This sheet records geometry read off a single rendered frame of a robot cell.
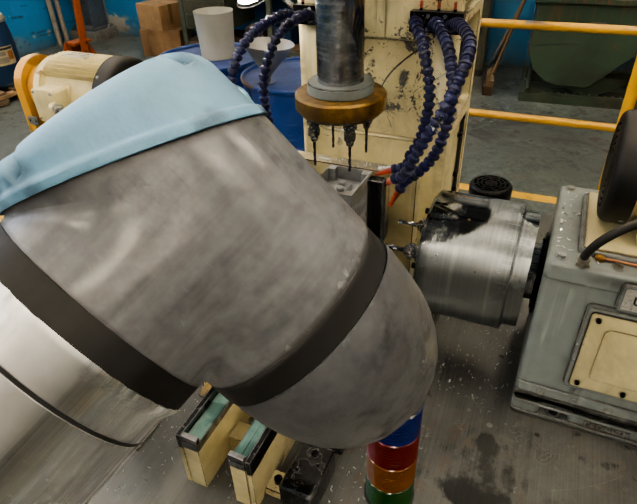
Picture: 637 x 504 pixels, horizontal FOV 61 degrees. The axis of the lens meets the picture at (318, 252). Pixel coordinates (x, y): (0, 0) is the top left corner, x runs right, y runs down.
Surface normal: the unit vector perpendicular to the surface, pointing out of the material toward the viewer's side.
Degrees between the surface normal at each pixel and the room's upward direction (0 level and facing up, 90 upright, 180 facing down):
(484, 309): 99
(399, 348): 73
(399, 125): 90
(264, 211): 54
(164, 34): 90
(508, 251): 43
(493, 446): 0
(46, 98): 90
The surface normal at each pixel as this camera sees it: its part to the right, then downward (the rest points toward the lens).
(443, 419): -0.03, -0.82
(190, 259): 0.40, 0.11
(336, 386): 0.21, 0.45
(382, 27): -0.41, 0.53
